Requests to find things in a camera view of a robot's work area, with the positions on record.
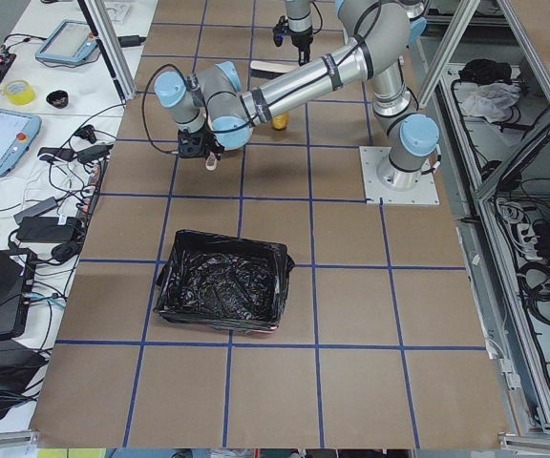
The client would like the teach pendant far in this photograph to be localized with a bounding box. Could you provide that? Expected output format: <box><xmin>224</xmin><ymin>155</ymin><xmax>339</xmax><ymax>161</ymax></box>
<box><xmin>34</xmin><ymin>19</ymin><xmax>97</xmax><ymax>68</ymax></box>

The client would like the teach pendant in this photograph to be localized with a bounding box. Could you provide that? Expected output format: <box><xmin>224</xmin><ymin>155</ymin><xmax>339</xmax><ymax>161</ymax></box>
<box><xmin>34</xmin><ymin>19</ymin><xmax>97</xmax><ymax>68</ymax></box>
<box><xmin>0</xmin><ymin>109</ymin><xmax>42</xmax><ymax>177</ymax></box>

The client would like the aluminium frame post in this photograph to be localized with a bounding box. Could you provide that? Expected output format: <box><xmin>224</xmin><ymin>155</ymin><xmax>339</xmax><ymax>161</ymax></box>
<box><xmin>77</xmin><ymin>0</ymin><xmax>137</xmax><ymax>102</ymax></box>

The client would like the yellow tape roll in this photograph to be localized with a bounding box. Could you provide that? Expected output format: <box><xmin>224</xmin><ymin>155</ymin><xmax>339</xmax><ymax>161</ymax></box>
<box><xmin>4</xmin><ymin>79</ymin><xmax>36</xmax><ymax>106</ymax></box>

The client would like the black power adapter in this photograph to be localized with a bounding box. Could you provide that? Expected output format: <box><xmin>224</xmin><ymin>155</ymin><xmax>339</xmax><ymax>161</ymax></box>
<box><xmin>16</xmin><ymin>216</ymin><xmax>80</xmax><ymax>243</ymax></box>

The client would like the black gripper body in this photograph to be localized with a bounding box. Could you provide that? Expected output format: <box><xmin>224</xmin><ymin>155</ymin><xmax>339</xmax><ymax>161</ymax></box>
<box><xmin>293</xmin><ymin>32</ymin><xmax>313</xmax><ymax>65</ymax></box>
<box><xmin>178</xmin><ymin>128</ymin><xmax>218</xmax><ymax>158</ymax></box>

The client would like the black lined trash bin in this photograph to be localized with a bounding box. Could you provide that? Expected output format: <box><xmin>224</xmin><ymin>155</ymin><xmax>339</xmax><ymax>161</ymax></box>
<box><xmin>154</xmin><ymin>229</ymin><xmax>295</xmax><ymax>333</ymax></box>

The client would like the small black bowl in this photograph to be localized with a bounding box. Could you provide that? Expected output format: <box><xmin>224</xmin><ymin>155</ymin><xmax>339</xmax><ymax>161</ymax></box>
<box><xmin>46</xmin><ymin>90</ymin><xmax>70</xmax><ymax>109</ymax></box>

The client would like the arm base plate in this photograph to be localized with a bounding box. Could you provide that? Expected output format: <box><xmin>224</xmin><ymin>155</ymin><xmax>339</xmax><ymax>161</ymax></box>
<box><xmin>359</xmin><ymin>146</ymin><xmax>440</xmax><ymax>207</ymax></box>

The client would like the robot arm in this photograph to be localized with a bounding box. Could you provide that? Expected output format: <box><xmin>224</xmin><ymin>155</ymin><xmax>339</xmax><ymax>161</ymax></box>
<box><xmin>154</xmin><ymin>1</ymin><xmax>439</xmax><ymax>191</ymax></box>
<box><xmin>280</xmin><ymin>0</ymin><xmax>313</xmax><ymax>66</ymax></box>

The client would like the teach pendant near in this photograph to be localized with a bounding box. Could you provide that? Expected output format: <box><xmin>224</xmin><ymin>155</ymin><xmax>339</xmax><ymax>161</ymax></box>
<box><xmin>0</xmin><ymin>109</ymin><xmax>42</xmax><ymax>177</ymax></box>

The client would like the brown potato-like lump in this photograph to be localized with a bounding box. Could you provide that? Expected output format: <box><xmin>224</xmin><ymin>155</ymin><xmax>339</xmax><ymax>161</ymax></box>
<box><xmin>271</xmin><ymin>112</ymin><xmax>289</xmax><ymax>131</ymax></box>

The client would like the white crumpled cloth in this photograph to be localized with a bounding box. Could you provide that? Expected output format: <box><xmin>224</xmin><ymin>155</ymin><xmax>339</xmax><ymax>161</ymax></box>
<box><xmin>460</xmin><ymin>83</ymin><xmax>520</xmax><ymax>122</ymax></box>

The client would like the beige hand brush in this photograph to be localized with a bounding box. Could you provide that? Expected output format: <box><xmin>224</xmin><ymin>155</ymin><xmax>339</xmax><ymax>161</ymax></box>
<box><xmin>249</xmin><ymin>60</ymin><xmax>294</xmax><ymax>89</ymax></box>

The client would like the beige plastic dustpan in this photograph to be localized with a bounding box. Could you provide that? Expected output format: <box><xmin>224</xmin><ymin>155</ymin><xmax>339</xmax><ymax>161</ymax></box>
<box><xmin>204</xmin><ymin>152</ymin><xmax>219</xmax><ymax>171</ymax></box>

